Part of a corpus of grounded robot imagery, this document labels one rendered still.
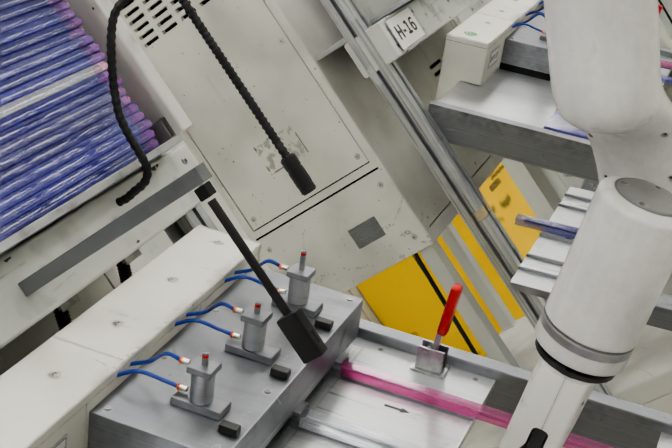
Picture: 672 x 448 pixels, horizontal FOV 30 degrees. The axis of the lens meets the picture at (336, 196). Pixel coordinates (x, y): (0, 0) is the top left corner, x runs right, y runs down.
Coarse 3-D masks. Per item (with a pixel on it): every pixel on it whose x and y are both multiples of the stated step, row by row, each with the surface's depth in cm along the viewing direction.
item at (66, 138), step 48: (0, 0) 129; (48, 0) 135; (0, 48) 126; (48, 48) 131; (96, 48) 138; (0, 96) 122; (48, 96) 128; (96, 96) 134; (0, 144) 119; (48, 144) 124; (96, 144) 130; (144, 144) 137; (0, 192) 116; (48, 192) 121; (0, 240) 113
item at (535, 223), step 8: (520, 216) 161; (528, 216) 161; (520, 224) 161; (528, 224) 160; (536, 224) 160; (544, 224) 159; (552, 224) 159; (560, 224) 160; (552, 232) 159; (560, 232) 159; (568, 232) 159; (576, 232) 158
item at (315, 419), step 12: (312, 420) 122; (324, 420) 122; (336, 420) 122; (336, 432) 122; (348, 432) 121; (360, 432) 121; (372, 432) 121; (372, 444) 121; (384, 444) 120; (396, 444) 120; (408, 444) 120
